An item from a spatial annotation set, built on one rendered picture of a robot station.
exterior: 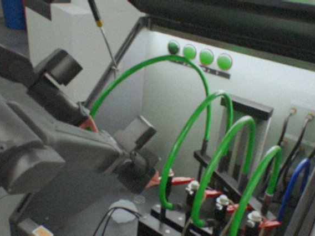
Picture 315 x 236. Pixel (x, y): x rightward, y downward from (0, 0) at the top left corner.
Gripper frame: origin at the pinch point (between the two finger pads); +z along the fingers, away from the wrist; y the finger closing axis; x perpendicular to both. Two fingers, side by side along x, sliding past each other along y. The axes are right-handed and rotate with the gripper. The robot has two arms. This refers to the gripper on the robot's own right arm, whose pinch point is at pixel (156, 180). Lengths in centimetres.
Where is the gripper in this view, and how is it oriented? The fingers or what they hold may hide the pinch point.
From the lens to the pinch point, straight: 89.5
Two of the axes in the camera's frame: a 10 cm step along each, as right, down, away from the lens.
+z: 5.0, 4.5, 7.4
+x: -6.2, -4.1, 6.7
